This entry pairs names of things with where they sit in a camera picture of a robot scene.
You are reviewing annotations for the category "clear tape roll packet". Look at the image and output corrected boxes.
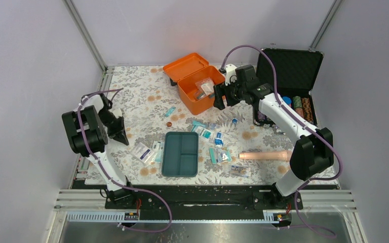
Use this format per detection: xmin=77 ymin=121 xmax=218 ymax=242
xmin=209 ymin=123 xmax=218 ymax=130

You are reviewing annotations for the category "gloves packet clear bag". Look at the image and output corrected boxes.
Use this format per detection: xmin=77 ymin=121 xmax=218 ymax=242
xmin=195 ymin=77 xmax=215 ymax=96

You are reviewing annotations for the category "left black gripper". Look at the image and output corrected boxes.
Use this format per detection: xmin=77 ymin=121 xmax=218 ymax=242
xmin=98 ymin=108 xmax=129 ymax=145

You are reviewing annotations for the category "gauze pads clear bag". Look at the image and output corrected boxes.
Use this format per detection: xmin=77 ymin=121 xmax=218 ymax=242
xmin=193 ymin=90 xmax=214 ymax=101

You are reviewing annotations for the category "white blue medicine box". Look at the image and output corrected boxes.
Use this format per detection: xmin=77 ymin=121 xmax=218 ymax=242
xmin=130 ymin=142 xmax=156 ymax=165

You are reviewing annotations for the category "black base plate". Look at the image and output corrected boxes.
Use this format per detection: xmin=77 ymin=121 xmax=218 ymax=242
xmin=105 ymin=183 xmax=339 ymax=221

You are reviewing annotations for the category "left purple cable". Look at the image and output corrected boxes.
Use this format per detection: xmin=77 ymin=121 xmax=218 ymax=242
xmin=76 ymin=88 xmax=174 ymax=234

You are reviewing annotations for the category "floral tablecloth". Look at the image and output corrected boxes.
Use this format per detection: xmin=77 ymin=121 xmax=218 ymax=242
xmin=85 ymin=65 xmax=339 ymax=186

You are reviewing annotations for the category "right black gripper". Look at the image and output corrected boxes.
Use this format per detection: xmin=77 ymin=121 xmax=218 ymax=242
xmin=213 ymin=76 xmax=246 ymax=110

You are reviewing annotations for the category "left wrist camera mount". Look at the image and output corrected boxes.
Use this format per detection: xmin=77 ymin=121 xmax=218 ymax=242
xmin=112 ymin=108 xmax=123 ymax=118

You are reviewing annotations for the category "teal plaster packet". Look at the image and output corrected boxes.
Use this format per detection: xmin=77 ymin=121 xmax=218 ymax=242
xmin=208 ymin=147 xmax=217 ymax=165

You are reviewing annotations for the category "purple cable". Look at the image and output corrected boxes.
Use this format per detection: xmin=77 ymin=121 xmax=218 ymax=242
xmin=76 ymin=88 xmax=174 ymax=234
xmin=220 ymin=44 xmax=344 ymax=239

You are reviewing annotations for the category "teal divided tray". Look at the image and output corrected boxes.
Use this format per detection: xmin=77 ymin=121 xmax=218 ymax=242
xmin=162 ymin=132 xmax=199 ymax=177

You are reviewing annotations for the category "slotted cable duct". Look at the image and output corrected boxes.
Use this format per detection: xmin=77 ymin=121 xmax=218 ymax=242
xmin=66 ymin=211 xmax=279 ymax=224

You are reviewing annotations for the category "teal bandage sachet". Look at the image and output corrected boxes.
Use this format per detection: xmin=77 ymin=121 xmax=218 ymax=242
xmin=192 ymin=120 xmax=207 ymax=128

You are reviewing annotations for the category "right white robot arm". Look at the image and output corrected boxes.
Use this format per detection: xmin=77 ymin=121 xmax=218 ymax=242
xmin=213 ymin=64 xmax=334 ymax=209

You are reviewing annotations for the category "small teal sachet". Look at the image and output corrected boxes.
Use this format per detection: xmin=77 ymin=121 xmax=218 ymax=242
xmin=165 ymin=107 xmax=176 ymax=117

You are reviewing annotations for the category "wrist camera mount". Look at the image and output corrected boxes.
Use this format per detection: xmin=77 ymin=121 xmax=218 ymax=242
xmin=224 ymin=64 xmax=237 ymax=86
xmin=112 ymin=108 xmax=123 ymax=118

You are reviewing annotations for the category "orange plastic medicine box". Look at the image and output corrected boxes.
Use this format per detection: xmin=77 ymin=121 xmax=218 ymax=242
xmin=163 ymin=53 xmax=225 ymax=115

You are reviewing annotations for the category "clear bag with small items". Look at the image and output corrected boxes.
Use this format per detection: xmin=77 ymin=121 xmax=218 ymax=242
xmin=216 ymin=148 xmax=232 ymax=163

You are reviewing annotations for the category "blue white wipe packet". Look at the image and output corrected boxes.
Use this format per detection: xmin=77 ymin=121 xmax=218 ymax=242
xmin=214 ymin=132 xmax=224 ymax=148

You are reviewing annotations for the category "medical gauze packet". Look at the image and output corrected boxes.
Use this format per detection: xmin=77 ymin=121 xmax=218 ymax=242
xmin=191 ymin=126 xmax=214 ymax=139

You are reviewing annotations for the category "white teal dressing packet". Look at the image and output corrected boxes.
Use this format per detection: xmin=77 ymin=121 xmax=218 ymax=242
xmin=153 ymin=141 xmax=165 ymax=163

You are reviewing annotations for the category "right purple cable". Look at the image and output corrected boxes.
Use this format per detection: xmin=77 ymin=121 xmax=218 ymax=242
xmin=220 ymin=44 xmax=344 ymax=239

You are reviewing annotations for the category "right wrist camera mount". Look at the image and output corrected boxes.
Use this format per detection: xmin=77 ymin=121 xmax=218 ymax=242
xmin=224 ymin=64 xmax=237 ymax=86

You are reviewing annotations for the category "black foam-lined case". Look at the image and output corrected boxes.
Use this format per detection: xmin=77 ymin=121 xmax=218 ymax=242
xmin=253 ymin=48 xmax=324 ymax=127

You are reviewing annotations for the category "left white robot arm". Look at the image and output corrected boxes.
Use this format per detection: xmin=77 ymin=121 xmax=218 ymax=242
xmin=61 ymin=93 xmax=137 ymax=208

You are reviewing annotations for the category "striped plaster strip packet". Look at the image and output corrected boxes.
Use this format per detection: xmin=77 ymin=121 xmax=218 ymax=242
xmin=229 ymin=165 xmax=251 ymax=177

